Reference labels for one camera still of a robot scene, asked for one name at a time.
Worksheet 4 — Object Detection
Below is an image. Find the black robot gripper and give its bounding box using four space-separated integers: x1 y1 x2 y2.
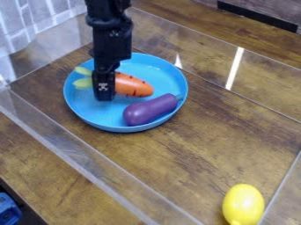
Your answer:
84 0 132 101

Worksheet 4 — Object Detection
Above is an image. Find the orange toy carrot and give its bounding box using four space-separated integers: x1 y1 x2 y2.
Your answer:
72 67 154 98

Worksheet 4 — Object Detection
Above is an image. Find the blue plastic plate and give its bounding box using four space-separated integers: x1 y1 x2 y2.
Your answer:
63 53 188 133

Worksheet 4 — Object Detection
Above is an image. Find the purple toy eggplant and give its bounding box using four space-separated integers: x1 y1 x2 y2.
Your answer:
121 93 182 126

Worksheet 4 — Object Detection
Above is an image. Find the clear acrylic barrier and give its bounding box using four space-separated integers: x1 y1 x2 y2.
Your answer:
0 8 301 225

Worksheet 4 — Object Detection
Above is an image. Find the white checkered curtain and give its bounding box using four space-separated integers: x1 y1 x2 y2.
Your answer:
0 0 85 57

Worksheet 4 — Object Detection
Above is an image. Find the blue object at corner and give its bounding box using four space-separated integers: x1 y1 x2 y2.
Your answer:
0 192 22 225

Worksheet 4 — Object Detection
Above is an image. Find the yellow toy lemon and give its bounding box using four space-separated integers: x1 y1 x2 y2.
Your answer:
222 184 265 225

